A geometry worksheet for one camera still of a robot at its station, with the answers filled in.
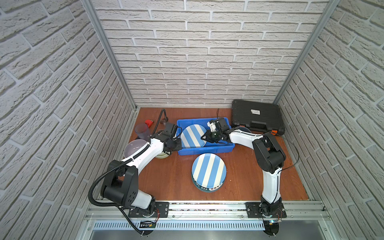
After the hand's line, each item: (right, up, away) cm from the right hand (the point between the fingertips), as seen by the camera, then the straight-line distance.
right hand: (201, 137), depth 95 cm
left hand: (-13, -3, -7) cm, 15 cm away
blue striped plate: (-7, 0, +3) cm, 8 cm away
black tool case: (+42, +14, +10) cm, 45 cm away
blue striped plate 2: (+4, -18, -11) cm, 22 cm away
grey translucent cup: (-38, +4, -2) cm, 38 cm away
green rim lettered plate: (+2, -26, -17) cm, 32 cm away
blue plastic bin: (+5, -5, -7) cm, 10 cm away
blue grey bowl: (+30, +5, +5) cm, 31 cm away
